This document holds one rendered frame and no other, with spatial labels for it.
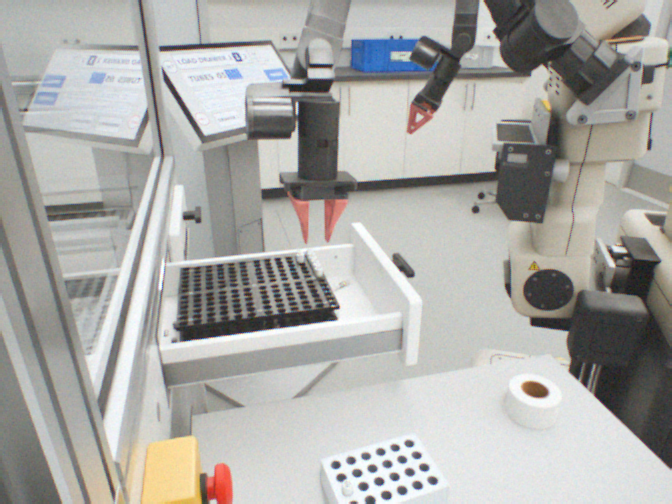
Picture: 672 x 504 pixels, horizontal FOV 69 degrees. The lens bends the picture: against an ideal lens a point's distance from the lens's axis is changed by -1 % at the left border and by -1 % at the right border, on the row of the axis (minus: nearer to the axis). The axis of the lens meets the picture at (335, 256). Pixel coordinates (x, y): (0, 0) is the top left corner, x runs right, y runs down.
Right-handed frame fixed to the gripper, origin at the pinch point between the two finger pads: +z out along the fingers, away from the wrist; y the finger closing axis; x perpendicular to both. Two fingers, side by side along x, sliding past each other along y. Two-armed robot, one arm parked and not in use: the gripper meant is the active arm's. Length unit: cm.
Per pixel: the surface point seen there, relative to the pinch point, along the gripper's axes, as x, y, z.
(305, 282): -0.7, -1.7, 7.1
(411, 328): -14.2, 10.3, 8.8
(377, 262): -0.9, 9.6, 4.5
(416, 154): 299, 145, 43
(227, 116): 82, -9, -9
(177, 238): 17.0, -21.1, 5.1
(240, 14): 360, 15, -56
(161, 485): -34.7, -20.5, 8.9
